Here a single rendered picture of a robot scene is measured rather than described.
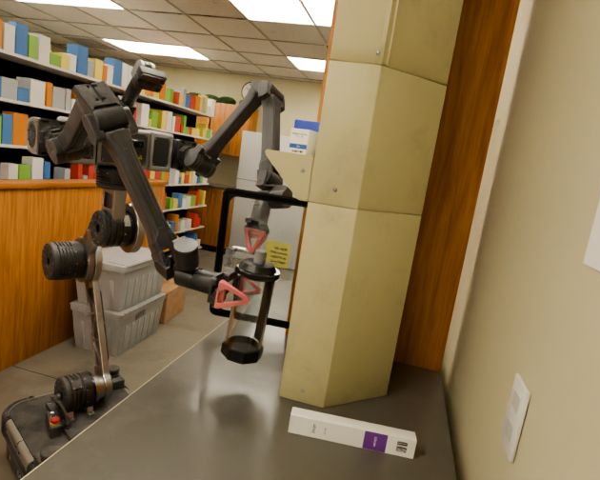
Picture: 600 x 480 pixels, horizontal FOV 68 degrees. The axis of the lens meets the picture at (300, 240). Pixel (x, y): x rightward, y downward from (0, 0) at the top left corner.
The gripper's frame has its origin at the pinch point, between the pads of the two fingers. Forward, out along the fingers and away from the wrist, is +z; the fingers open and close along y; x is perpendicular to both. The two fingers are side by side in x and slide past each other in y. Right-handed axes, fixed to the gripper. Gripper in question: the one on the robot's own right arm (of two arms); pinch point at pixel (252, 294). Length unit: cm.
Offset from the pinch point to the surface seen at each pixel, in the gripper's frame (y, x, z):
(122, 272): 151, 66, -131
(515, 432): -33, -3, 53
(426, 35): 5, -65, 25
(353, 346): 1.0, 5.4, 26.4
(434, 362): 33, 16, 50
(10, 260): 111, 62, -179
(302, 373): -3.1, 14.0, 16.6
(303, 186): -2.6, -28.5, 7.1
